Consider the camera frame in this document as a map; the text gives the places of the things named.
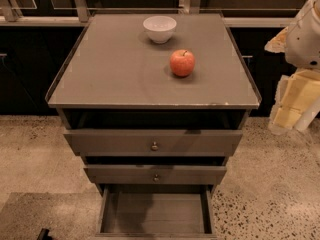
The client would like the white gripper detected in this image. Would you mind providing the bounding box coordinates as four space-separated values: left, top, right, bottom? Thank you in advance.
264 0 320 135

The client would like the red apple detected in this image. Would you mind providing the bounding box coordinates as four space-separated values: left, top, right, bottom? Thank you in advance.
169 49 195 77

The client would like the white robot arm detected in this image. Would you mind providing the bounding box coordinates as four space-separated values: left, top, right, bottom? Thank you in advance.
265 0 320 135

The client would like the grey drawer cabinet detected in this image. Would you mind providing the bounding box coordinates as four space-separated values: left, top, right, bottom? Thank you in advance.
44 13 263 240

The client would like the top drawer brass knob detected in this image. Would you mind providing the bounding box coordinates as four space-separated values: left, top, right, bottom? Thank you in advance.
151 142 159 151

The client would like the drawer brass knob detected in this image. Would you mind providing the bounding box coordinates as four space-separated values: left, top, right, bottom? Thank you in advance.
153 174 160 182
151 142 159 151

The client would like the middle drawer brass knob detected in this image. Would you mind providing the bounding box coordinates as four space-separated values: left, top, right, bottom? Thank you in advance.
153 174 160 182

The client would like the top grey drawer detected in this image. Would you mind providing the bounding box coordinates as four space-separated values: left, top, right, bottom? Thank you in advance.
64 129 242 157

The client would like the grey drawer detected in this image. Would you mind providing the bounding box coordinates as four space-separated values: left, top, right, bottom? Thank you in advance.
84 165 226 185
64 129 242 157
94 185 218 240

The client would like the bottom grey drawer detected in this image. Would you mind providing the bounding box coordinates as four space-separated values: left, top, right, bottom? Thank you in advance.
94 185 218 240

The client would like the middle grey drawer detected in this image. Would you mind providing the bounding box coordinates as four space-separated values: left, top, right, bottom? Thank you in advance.
84 165 226 185

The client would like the white ceramic bowl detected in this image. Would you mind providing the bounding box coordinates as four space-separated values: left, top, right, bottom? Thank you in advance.
143 16 177 44

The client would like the black object on floor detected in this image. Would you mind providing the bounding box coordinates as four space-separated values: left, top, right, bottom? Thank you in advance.
37 228 52 240

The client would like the metal railing frame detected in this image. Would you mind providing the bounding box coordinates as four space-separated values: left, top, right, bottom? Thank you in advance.
0 0 308 27

